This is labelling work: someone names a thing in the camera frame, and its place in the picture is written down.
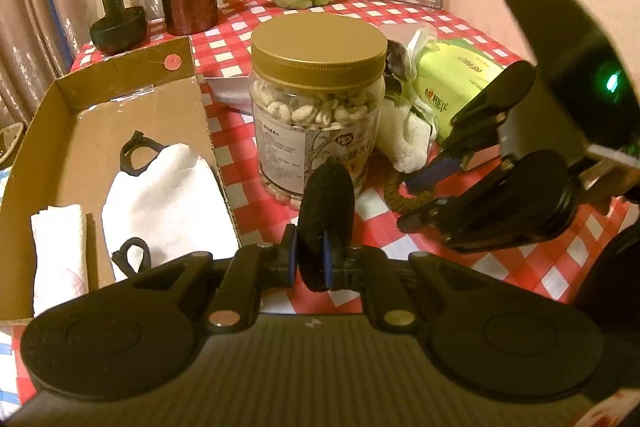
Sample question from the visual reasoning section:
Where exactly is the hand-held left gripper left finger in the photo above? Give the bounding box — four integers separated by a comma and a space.
127, 224, 301, 334

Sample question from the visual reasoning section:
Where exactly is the brown cardboard box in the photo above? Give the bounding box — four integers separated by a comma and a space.
0, 38, 242, 321

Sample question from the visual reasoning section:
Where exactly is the clear plastic bag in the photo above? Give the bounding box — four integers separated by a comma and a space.
382, 24, 443, 80

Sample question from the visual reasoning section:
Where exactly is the olive braided cord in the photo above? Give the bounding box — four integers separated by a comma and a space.
384, 169, 437, 219

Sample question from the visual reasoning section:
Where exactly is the cream terry towel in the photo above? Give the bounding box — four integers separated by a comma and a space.
380, 107, 437, 174

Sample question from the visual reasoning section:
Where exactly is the folded white tissue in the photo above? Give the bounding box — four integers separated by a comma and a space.
31, 204, 90, 315

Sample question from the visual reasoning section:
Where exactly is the red white checkered tablecloth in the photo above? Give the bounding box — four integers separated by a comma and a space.
0, 0, 640, 410

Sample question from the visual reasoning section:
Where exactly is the plastic jar with gold lid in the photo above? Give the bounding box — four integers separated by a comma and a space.
249, 18, 389, 210

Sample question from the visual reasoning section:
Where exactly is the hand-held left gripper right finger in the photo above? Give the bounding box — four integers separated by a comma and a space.
322, 232, 501, 333

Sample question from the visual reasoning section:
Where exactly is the glass jar with dark base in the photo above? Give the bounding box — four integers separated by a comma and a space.
82, 0, 149, 56

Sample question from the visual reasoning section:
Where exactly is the black round sponge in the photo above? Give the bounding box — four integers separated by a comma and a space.
297, 159, 356, 293

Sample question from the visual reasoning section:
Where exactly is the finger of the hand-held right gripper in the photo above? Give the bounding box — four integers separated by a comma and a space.
396, 157, 522, 254
404, 61, 538, 190

